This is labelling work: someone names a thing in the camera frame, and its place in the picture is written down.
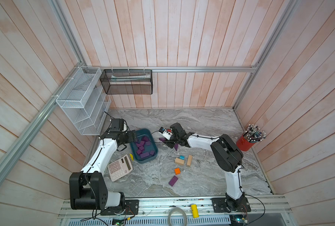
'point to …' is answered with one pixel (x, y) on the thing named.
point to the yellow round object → (131, 157)
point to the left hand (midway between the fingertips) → (130, 138)
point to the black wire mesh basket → (127, 81)
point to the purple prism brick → (176, 146)
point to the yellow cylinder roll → (195, 210)
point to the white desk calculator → (120, 167)
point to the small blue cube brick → (181, 157)
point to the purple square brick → (147, 143)
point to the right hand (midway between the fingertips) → (164, 138)
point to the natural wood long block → (189, 160)
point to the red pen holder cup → (252, 135)
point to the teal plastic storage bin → (146, 148)
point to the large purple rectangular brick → (173, 181)
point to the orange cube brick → (177, 171)
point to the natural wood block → (179, 161)
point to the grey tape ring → (175, 209)
